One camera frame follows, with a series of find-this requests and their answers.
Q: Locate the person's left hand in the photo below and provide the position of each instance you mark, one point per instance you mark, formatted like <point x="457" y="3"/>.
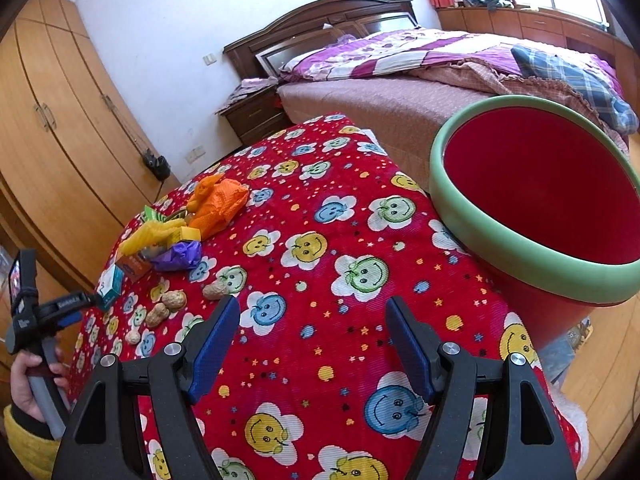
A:
<point x="25" y="390"/>

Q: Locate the small orange box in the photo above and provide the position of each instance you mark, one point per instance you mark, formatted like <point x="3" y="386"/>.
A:
<point x="131" y="264"/>

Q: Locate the dark wooden headboard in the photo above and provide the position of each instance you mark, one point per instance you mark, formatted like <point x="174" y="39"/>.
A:
<point x="310" y="20"/>

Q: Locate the person's left forearm yellow sleeve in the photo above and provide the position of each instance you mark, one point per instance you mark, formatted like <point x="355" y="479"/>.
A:
<point x="25" y="452"/>

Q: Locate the black power adapter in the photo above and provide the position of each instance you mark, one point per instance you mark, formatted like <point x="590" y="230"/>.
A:
<point x="156" y="166"/>

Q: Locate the pink cloth on nightstand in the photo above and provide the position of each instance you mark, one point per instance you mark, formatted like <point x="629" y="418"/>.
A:
<point x="252" y="87"/>

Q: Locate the white and teal box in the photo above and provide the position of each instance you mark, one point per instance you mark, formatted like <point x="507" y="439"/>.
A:
<point x="111" y="285"/>

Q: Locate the purple and white quilt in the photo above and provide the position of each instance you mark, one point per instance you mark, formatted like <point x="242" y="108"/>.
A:
<point x="380" y="50"/>

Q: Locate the purple plastic wrapper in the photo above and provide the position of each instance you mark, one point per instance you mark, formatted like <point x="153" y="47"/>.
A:
<point x="177" y="257"/>

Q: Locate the red basin with green rim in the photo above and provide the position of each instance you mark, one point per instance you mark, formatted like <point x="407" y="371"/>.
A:
<point x="525" y="185"/>

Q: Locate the blue plaid cloth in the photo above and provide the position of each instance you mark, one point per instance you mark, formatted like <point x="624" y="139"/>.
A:
<point x="565" y="75"/>

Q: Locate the small yellow box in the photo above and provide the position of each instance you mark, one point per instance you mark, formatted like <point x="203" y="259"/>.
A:
<point x="187" y="234"/>

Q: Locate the yellow plastic wrapper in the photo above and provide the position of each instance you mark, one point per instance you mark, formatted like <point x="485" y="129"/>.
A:
<point x="145" y="237"/>

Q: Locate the orange cloth bundle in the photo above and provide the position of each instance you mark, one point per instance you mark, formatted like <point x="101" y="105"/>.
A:
<point x="220" y="205"/>

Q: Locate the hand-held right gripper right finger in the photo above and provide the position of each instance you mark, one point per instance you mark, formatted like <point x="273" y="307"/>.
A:
<point x="410" y="350"/>

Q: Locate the dark wooden nightstand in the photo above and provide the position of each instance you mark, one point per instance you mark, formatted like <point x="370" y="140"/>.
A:
<point x="255" y="115"/>

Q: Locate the white wall socket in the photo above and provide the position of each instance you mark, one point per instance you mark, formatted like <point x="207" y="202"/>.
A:
<point x="196" y="153"/>

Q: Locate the red smiley flower blanket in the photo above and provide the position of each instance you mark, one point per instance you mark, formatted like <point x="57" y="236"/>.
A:
<point x="325" y="280"/>

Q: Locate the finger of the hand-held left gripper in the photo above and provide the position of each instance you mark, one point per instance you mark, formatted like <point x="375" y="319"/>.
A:
<point x="70" y="305"/>

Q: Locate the bed with brown mattress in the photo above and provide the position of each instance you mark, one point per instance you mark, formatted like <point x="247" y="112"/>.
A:
<point x="380" y="105"/>

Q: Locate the wooden window cabinet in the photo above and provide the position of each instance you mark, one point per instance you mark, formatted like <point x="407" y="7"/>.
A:
<point x="540" y="25"/>

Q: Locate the blue patterned cloth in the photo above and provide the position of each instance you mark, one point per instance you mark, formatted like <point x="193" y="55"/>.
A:
<point x="570" y="340"/>

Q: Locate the white wall switch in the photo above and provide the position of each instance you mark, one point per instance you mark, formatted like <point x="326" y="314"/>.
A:
<point x="209" y="58"/>

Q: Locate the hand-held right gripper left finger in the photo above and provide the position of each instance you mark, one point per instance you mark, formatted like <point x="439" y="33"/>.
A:
<point x="215" y="347"/>

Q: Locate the peanut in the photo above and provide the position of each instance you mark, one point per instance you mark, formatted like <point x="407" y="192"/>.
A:
<point x="133" y="336"/>
<point x="174" y="300"/>
<point x="216" y="290"/>
<point x="157" y="315"/>

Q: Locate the light wooden wardrobe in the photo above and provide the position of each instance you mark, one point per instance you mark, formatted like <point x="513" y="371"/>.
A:
<point x="60" y="135"/>

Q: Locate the green striped packet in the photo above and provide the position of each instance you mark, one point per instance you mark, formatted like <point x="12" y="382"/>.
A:
<point x="152" y="215"/>

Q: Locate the pink checked blanket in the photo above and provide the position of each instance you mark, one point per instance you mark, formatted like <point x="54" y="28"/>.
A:
<point x="475" y="76"/>

